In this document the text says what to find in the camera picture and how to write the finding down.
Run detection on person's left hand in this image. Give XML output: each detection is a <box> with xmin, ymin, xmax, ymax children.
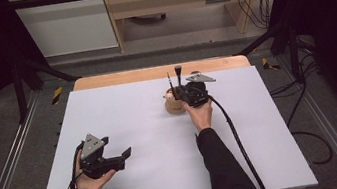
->
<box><xmin>70</xmin><ymin>145</ymin><xmax>120</xmax><ymax>189</ymax></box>

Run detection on wooden table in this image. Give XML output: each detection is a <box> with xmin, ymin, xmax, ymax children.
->
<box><xmin>71</xmin><ymin>52</ymin><xmax>252</xmax><ymax>93</ymax></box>

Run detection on yellow black tape strip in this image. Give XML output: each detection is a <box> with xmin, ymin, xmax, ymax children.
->
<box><xmin>49</xmin><ymin>86</ymin><xmax>66</xmax><ymax>106</ymax></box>
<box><xmin>260</xmin><ymin>55</ymin><xmax>282</xmax><ymax>73</ymax></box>

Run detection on person's right hand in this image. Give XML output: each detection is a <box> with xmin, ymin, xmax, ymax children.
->
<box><xmin>181</xmin><ymin>97</ymin><xmax>217</xmax><ymax>135</ymax></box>

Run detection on thin black brush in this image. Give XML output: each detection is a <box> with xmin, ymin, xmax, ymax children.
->
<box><xmin>166</xmin><ymin>70</ymin><xmax>179</xmax><ymax>102</ymax></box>

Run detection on black floor cables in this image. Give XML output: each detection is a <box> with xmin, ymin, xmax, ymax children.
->
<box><xmin>263</xmin><ymin>51</ymin><xmax>336</xmax><ymax>172</ymax></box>

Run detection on black makeup brush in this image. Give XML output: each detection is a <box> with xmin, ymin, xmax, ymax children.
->
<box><xmin>173</xmin><ymin>64</ymin><xmax>186</xmax><ymax>89</ymax></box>

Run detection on right hand-held gripper cable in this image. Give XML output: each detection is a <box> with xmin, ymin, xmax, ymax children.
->
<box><xmin>206</xmin><ymin>88</ymin><xmax>271</xmax><ymax>189</ymax></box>

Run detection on brown holder cup with figure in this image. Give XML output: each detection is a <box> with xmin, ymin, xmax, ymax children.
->
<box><xmin>162</xmin><ymin>85</ymin><xmax>190</xmax><ymax>116</ymax></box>

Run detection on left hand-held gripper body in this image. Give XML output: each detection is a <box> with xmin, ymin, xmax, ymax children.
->
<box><xmin>76</xmin><ymin>128</ymin><xmax>128</xmax><ymax>182</ymax></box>

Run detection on white table board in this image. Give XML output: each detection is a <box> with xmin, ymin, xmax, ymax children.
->
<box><xmin>19</xmin><ymin>57</ymin><xmax>320</xmax><ymax>189</ymax></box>

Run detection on white cabinet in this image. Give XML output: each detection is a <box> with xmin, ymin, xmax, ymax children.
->
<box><xmin>7</xmin><ymin>0</ymin><xmax>120</xmax><ymax>63</ymax></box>

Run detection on black metal stand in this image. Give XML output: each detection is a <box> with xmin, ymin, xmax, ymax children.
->
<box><xmin>9</xmin><ymin>50</ymin><xmax>87</xmax><ymax>125</ymax></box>
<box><xmin>228</xmin><ymin>18</ymin><xmax>307</xmax><ymax>93</ymax></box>

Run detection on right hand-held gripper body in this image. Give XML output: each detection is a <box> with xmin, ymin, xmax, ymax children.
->
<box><xmin>183</xmin><ymin>69</ymin><xmax>221</xmax><ymax>110</ymax></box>

